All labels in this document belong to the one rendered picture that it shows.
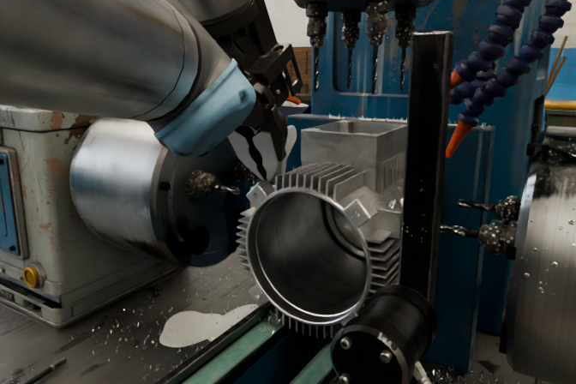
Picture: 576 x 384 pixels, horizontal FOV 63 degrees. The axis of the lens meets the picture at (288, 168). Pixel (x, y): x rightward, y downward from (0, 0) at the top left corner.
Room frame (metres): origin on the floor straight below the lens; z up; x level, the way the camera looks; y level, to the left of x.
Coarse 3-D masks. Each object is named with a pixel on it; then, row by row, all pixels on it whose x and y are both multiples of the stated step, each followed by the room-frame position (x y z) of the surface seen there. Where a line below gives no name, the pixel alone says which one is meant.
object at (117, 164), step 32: (96, 128) 0.69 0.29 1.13; (128, 128) 0.66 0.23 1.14; (96, 160) 0.65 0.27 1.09; (128, 160) 0.62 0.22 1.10; (160, 160) 0.60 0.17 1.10; (192, 160) 0.64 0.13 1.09; (224, 160) 0.69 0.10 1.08; (96, 192) 0.64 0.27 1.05; (128, 192) 0.60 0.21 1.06; (160, 192) 0.59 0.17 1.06; (192, 192) 0.62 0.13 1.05; (224, 192) 0.69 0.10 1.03; (96, 224) 0.66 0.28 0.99; (128, 224) 0.61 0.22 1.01; (160, 224) 0.59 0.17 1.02; (192, 224) 0.63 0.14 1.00; (224, 224) 0.69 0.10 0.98; (160, 256) 0.62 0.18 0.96; (192, 256) 0.63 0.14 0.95; (224, 256) 0.69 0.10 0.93
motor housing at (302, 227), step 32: (288, 192) 0.49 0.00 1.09; (320, 192) 0.47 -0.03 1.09; (352, 192) 0.50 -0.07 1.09; (384, 192) 0.54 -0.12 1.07; (256, 224) 0.53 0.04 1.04; (288, 224) 0.60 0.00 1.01; (320, 224) 0.67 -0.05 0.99; (352, 224) 0.45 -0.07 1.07; (256, 256) 0.53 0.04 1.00; (288, 256) 0.58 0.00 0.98; (320, 256) 0.62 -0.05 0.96; (352, 256) 0.65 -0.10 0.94; (384, 256) 0.44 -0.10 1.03; (288, 288) 0.53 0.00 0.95; (320, 288) 0.55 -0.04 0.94; (352, 288) 0.55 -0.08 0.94; (288, 320) 0.51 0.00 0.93; (320, 320) 0.48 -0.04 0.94
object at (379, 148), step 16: (320, 128) 0.61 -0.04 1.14; (336, 128) 0.65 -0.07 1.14; (352, 128) 0.67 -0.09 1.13; (368, 128) 0.65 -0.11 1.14; (384, 128) 0.64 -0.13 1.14; (400, 128) 0.59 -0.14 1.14; (304, 144) 0.57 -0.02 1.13; (320, 144) 0.56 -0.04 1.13; (336, 144) 0.55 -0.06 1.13; (352, 144) 0.54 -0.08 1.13; (368, 144) 0.53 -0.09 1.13; (384, 144) 0.54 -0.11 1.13; (400, 144) 0.60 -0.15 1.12; (304, 160) 0.57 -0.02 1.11; (320, 160) 0.56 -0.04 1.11; (336, 160) 0.55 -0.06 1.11; (352, 160) 0.54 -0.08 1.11; (368, 160) 0.53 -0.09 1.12; (384, 160) 0.55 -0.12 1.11; (400, 160) 0.59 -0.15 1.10; (368, 176) 0.53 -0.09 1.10; (384, 176) 0.54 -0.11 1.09; (400, 176) 0.59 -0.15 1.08
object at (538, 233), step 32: (544, 160) 0.39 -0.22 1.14; (544, 192) 0.37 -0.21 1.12; (512, 224) 0.42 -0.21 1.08; (544, 224) 0.36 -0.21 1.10; (512, 256) 0.37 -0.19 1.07; (544, 256) 0.35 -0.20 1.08; (512, 288) 0.36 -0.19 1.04; (544, 288) 0.34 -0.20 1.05; (512, 320) 0.36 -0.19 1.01; (544, 320) 0.34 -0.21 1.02; (512, 352) 0.36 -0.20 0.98; (544, 352) 0.35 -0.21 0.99
